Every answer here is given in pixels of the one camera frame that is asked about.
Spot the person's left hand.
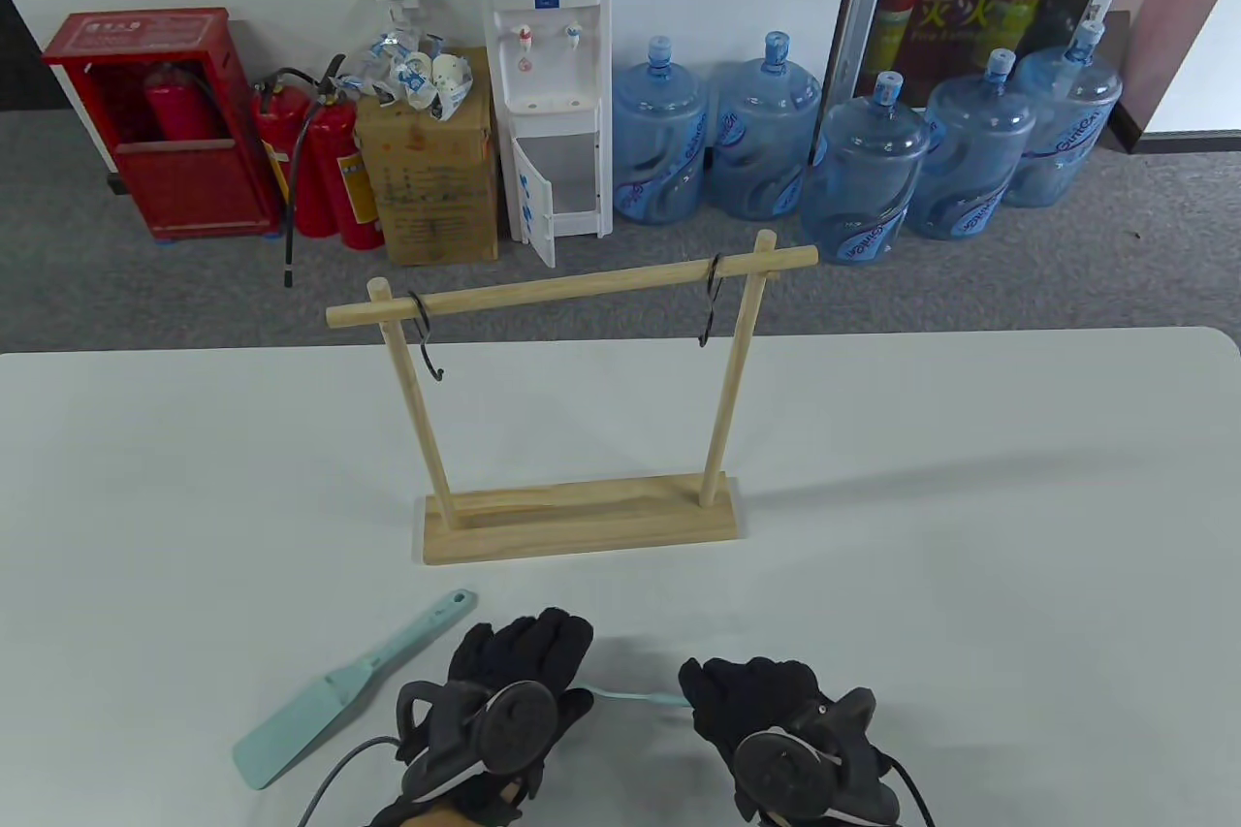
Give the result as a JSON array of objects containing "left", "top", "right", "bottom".
[{"left": 368, "top": 608, "right": 595, "bottom": 827}]

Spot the person's right hand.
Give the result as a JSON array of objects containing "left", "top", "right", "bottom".
[{"left": 678, "top": 656, "right": 905, "bottom": 827}]

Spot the black tracker on left glove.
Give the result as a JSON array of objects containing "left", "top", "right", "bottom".
[{"left": 392, "top": 680, "right": 563, "bottom": 805}]

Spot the black tracker on glove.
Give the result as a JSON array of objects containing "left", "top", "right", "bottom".
[
  {"left": 392, "top": 680, "right": 563, "bottom": 805},
  {"left": 730, "top": 686, "right": 905, "bottom": 825}
]

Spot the thin light teal utensil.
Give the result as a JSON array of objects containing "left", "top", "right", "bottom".
[{"left": 589, "top": 686, "right": 695, "bottom": 710}]

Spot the black tracker on right glove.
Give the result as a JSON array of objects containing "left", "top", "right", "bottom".
[{"left": 730, "top": 686, "right": 905, "bottom": 825}]

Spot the wooden hanging rack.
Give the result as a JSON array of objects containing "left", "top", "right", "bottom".
[{"left": 326, "top": 231, "right": 820, "bottom": 566}]

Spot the light teal spatula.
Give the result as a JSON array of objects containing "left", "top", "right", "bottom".
[{"left": 232, "top": 588, "right": 478, "bottom": 791}]

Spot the black metal s-hook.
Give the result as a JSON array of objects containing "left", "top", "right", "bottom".
[
  {"left": 697, "top": 254, "right": 727, "bottom": 349},
  {"left": 406, "top": 290, "right": 448, "bottom": 380}
]

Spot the blue water jug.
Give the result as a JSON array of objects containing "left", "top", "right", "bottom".
[
  {"left": 799, "top": 71, "right": 931, "bottom": 268},
  {"left": 1002, "top": 18, "right": 1125, "bottom": 209},
  {"left": 704, "top": 30, "right": 824, "bottom": 221},
  {"left": 612, "top": 33, "right": 712, "bottom": 226},
  {"left": 906, "top": 48, "right": 1037, "bottom": 242}
]

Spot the brown cardboard box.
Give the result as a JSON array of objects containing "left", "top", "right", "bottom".
[{"left": 354, "top": 46, "right": 501, "bottom": 267}]

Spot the red fire extinguisher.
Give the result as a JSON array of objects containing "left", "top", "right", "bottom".
[
  {"left": 251, "top": 68, "right": 336, "bottom": 239},
  {"left": 282, "top": 54, "right": 387, "bottom": 289}
]

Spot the pile of crumpled plastic wrappers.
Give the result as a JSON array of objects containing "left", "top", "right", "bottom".
[{"left": 334, "top": 31, "right": 475, "bottom": 123}]

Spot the red fire extinguisher cabinet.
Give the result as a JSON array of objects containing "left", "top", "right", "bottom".
[{"left": 41, "top": 7, "right": 283, "bottom": 239}]

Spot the white water dispenser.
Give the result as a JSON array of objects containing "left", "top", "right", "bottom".
[{"left": 474, "top": 0, "right": 615, "bottom": 270}]

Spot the red extinguisher inside cabinet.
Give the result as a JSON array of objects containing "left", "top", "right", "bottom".
[{"left": 143, "top": 62, "right": 223, "bottom": 145}]

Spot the brown door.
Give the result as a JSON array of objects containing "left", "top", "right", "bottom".
[{"left": 1105, "top": 0, "right": 1241, "bottom": 155}]

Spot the black cable of right glove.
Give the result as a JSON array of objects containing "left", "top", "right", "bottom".
[{"left": 884, "top": 753, "right": 938, "bottom": 827}]

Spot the grey cable of left glove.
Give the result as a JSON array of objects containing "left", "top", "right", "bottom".
[{"left": 295, "top": 735, "right": 408, "bottom": 827}]

